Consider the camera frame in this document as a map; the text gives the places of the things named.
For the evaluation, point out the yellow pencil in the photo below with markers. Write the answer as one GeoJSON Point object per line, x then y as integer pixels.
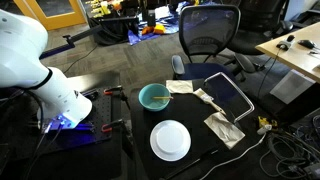
{"type": "Point", "coordinates": [163, 97]}

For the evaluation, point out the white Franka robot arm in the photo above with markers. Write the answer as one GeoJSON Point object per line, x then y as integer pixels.
{"type": "Point", "coordinates": [30, 66]}

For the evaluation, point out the teal bowl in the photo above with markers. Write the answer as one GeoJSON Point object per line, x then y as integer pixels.
{"type": "Point", "coordinates": [151, 101]}

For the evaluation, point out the beige folded napkin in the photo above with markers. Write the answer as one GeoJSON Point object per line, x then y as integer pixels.
{"type": "Point", "coordinates": [179, 86]}

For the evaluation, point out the white plate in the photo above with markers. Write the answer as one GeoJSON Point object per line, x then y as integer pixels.
{"type": "Point", "coordinates": [170, 140]}

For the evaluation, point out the orange block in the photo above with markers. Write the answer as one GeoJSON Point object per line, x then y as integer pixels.
{"type": "Point", "coordinates": [159, 29]}

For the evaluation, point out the black perforated mounting board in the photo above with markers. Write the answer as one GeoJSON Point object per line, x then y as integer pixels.
{"type": "Point", "coordinates": [100, 113]}

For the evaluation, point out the blue tarp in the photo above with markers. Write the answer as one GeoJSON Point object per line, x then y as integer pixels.
{"type": "Point", "coordinates": [166, 25]}

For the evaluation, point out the crumpled paper napkin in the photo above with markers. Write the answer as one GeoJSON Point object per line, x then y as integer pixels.
{"type": "Point", "coordinates": [223, 129]}

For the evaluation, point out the black mesh office chair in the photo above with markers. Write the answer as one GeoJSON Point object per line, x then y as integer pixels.
{"type": "Point", "coordinates": [206, 30]}

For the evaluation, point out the black storage bin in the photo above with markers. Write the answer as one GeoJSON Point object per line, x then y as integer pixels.
{"type": "Point", "coordinates": [113, 30]}

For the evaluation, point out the yellow black small tool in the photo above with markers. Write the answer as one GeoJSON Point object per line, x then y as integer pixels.
{"type": "Point", "coordinates": [266, 121]}

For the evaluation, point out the black padded office chair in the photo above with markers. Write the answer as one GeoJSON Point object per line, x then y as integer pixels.
{"type": "Point", "coordinates": [260, 30]}

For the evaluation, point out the grey black desk device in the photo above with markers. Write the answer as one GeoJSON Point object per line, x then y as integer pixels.
{"type": "Point", "coordinates": [284, 44]}

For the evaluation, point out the white box under desk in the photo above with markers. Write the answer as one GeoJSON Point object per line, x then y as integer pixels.
{"type": "Point", "coordinates": [293, 87]}

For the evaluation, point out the yellow framed door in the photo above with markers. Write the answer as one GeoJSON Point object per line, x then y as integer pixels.
{"type": "Point", "coordinates": [50, 15]}

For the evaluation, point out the light wooden desk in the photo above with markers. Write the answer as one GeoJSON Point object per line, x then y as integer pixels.
{"type": "Point", "coordinates": [296, 55]}

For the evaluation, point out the black computer mouse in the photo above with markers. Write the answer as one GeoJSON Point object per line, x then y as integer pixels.
{"type": "Point", "coordinates": [306, 43]}

